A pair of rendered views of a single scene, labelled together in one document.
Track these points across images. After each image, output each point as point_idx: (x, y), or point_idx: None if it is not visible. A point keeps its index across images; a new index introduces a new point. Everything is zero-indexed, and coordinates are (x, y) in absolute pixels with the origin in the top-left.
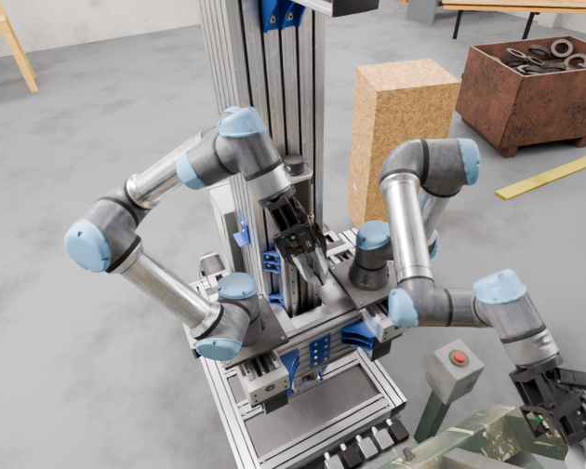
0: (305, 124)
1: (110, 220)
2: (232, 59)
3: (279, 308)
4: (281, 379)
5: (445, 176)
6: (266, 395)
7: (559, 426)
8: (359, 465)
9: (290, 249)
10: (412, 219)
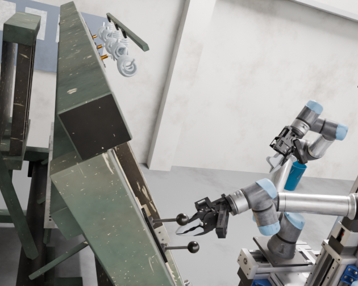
0: None
1: None
2: None
3: (304, 284)
4: (250, 263)
5: None
6: (241, 264)
7: (201, 199)
8: None
9: (274, 143)
10: (317, 196)
